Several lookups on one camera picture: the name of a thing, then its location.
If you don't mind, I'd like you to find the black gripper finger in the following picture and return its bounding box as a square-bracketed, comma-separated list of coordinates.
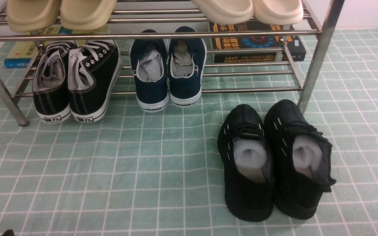
[1, 229, 15, 236]

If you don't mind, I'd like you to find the navy slip-on shoe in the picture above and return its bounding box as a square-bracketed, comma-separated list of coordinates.
[129, 39, 169, 113]
[168, 38, 207, 108]

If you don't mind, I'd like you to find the stainless steel shoe rack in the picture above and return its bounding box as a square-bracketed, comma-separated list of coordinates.
[0, 0, 345, 127]

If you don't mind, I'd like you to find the green checkered floor cloth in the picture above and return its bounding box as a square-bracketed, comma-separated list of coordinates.
[0, 29, 378, 236]

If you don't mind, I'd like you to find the left black canvas sneaker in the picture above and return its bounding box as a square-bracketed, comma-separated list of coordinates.
[32, 40, 77, 124]

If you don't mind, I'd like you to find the black canvas sneaker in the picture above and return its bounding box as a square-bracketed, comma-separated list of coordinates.
[67, 39, 122, 123]
[32, 40, 77, 124]

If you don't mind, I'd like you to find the yellow blue book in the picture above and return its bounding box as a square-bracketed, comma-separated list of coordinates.
[4, 26, 73, 68]

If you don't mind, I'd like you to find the right black canvas sneaker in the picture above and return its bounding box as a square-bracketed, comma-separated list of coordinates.
[67, 39, 122, 123]

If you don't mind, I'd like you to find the left tan slide sandal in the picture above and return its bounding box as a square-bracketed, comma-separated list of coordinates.
[6, 0, 61, 32]

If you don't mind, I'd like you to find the tan slide sandal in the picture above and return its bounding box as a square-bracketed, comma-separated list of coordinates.
[6, 0, 61, 32]
[60, 0, 117, 31]

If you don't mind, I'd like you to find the right tan slide sandal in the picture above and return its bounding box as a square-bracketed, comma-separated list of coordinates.
[60, 0, 117, 31]

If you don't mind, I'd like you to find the left black knit sneaker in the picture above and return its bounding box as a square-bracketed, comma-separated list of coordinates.
[217, 104, 275, 222]

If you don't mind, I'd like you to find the black knit sneaker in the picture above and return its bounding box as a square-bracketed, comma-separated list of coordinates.
[217, 104, 275, 222]
[264, 100, 336, 220]

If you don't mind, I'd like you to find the right black knit sneaker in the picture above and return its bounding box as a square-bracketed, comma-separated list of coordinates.
[264, 100, 336, 220]

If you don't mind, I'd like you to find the left cream slide sandal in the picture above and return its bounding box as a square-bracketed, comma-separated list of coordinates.
[192, 0, 254, 25]

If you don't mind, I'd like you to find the cream slide sandal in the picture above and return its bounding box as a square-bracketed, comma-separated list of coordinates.
[252, 0, 304, 25]
[192, 0, 254, 25]

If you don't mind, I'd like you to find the right cream slide sandal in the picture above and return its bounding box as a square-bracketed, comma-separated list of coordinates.
[252, 0, 304, 25]

